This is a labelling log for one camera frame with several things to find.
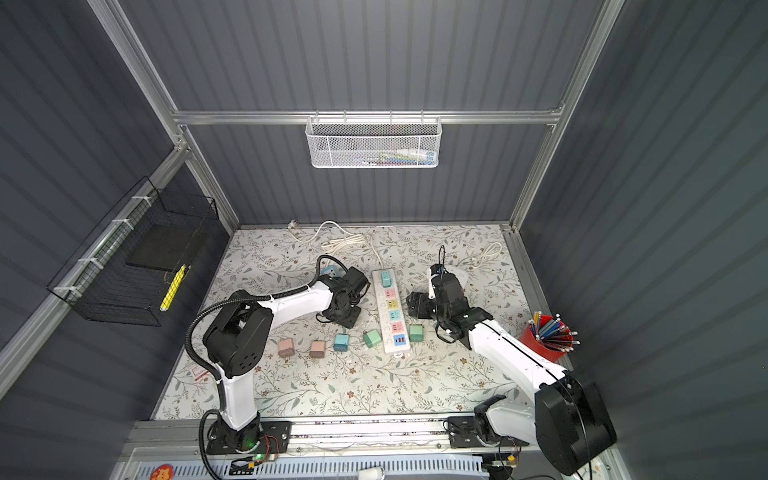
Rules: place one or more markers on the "red pen cup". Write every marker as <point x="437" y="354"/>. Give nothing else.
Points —
<point x="549" y="353"/>

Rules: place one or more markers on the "white wire basket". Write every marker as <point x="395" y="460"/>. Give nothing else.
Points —
<point x="389" y="145"/>

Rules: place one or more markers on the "pink cube adapter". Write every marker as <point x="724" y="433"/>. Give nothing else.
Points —
<point x="318" y="349"/>

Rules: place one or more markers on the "pink plug adapter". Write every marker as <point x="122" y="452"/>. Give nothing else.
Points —
<point x="286" y="348"/>

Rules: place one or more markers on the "red white card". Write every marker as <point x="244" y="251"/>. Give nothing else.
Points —
<point x="198" y="374"/>

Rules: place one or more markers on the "pens in red cup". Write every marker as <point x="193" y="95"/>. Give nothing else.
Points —
<point x="551" y="330"/>

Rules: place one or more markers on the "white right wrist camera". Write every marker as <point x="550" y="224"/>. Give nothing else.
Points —
<point x="433" y="271"/>

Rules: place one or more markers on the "blue power strip with USB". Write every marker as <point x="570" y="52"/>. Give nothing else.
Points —
<point x="330" y="271"/>

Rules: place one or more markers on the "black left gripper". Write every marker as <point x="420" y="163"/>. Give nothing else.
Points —
<point x="351" y="322"/>

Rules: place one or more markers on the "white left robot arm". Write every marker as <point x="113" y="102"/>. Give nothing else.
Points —
<point x="228" y="338"/>

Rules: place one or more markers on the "black wire basket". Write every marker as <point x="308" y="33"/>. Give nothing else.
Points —
<point x="122" y="275"/>

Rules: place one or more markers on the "yellow marker pen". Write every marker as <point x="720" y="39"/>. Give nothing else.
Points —
<point x="173" y="288"/>

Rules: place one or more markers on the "long white multicolour power strip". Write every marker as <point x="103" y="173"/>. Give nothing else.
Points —
<point x="390" y="312"/>

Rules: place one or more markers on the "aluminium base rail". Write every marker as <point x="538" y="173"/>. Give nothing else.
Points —
<point x="421" y="433"/>

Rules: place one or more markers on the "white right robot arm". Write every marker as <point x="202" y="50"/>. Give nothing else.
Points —
<point x="566" y="419"/>

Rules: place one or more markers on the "teal cube adapter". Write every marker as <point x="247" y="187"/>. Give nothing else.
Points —
<point x="341" y="342"/>

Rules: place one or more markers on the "light green plug adapter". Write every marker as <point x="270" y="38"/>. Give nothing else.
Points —
<point x="416" y="333"/>

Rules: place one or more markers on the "white square power socket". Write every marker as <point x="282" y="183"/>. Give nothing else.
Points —
<point x="462" y="277"/>

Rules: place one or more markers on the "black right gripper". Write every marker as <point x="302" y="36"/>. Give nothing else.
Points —
<point x="418" y="304"/>

